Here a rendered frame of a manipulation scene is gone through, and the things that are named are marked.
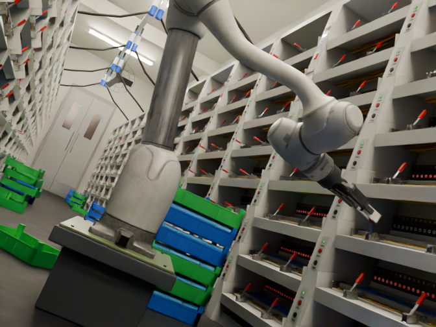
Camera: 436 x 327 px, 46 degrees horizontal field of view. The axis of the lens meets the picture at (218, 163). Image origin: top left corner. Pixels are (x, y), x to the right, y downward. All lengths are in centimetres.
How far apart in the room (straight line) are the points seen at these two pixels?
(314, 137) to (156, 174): 43
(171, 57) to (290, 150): 47
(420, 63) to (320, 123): 74
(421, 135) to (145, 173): 85
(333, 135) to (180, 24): 61
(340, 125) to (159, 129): 56
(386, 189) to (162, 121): 73
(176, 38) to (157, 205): 56
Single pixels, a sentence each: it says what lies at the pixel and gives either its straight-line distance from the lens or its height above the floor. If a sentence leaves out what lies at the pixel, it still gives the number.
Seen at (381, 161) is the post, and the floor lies 81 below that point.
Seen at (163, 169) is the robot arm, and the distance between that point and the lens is 135.
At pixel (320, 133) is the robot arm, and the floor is 68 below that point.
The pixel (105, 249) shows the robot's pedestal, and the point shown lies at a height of 19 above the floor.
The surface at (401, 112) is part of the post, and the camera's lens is 194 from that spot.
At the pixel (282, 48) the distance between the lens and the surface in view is 333.
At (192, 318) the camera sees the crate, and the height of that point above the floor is 3.
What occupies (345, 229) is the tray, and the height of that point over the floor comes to 53.
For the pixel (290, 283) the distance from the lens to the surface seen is 192.
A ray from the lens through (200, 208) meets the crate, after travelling 196.
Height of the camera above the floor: 30
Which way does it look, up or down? 9 degrees up
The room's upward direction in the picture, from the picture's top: 24 degrees clockwise
